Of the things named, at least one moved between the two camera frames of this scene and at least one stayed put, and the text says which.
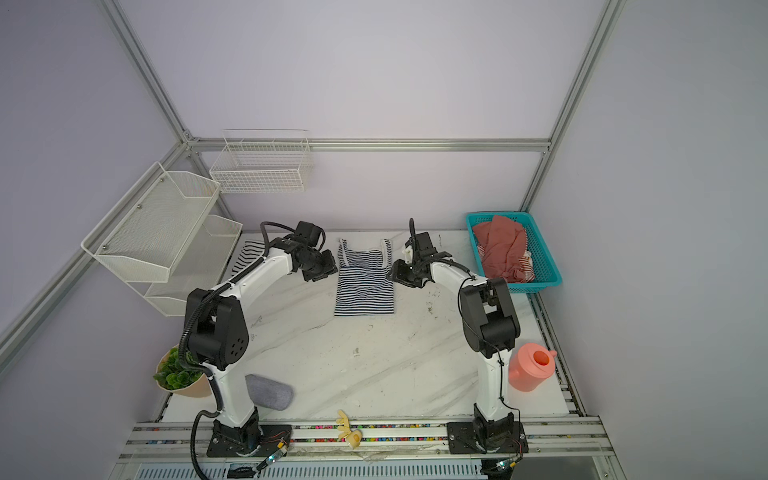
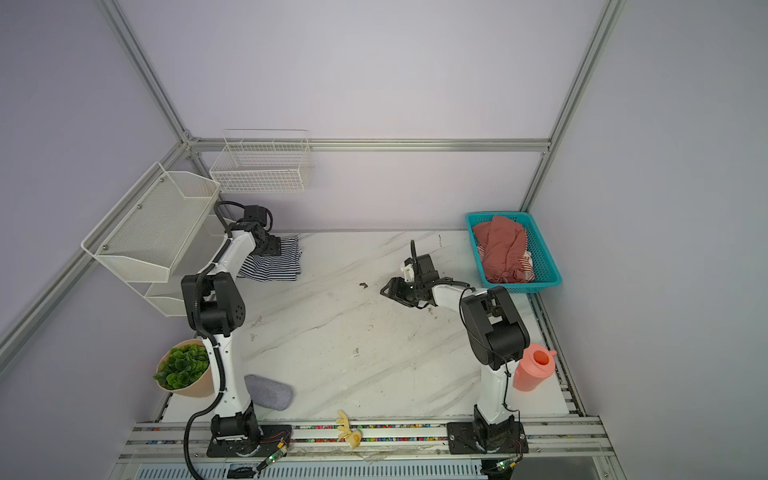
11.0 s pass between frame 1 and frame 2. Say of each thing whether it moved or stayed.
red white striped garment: stayed
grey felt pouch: stayed
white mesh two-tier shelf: stayed
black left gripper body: moved
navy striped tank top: moved
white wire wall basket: stayed
